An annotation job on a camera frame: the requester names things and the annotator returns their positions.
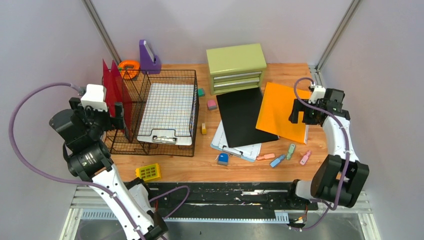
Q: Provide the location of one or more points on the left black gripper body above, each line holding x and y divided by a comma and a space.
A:
98, 119

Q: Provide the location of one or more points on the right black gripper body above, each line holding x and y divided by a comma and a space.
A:
309, 116

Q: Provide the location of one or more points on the orange folder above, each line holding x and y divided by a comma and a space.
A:
273, 117

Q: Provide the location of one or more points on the red folder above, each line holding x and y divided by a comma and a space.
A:
117, 92

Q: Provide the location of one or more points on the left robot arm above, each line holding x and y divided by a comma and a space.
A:
88, 158

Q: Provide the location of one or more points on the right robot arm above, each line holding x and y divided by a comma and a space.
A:
341, 177

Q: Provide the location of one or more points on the green highlighter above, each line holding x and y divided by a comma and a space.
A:
290, 151

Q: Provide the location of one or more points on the white grid clipboard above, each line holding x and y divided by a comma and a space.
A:
167, 115

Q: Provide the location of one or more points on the orange highlighter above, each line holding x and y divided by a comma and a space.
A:
269, 156

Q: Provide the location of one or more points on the blue highlighter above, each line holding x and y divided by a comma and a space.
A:
274, 163

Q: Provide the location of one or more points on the yellow grid box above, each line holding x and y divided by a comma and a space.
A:
149, 173

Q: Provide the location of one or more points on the black folder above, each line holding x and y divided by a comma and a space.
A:
239, 112

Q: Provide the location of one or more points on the green drawer cabinet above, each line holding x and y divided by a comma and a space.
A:
235, 68

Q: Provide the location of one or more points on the yellow eraser block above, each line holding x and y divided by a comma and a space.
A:
203, 129

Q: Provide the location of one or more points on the blue clipboard with papers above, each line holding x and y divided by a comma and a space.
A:
247, 152

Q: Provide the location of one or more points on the pink eraser block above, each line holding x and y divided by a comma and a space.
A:
211, 105

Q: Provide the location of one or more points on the green eraser block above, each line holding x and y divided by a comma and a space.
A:
201, 92

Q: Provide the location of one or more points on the blue stamp block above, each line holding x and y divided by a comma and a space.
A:
223, 159

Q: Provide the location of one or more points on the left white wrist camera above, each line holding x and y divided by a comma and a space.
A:
94, 97

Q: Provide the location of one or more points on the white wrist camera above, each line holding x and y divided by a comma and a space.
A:
317, 92
94, 97

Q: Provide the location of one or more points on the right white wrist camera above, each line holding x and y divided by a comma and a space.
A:
317, 92

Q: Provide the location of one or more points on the black wire basket organizer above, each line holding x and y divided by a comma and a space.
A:
138, 89

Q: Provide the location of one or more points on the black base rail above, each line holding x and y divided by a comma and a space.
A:
226, 200

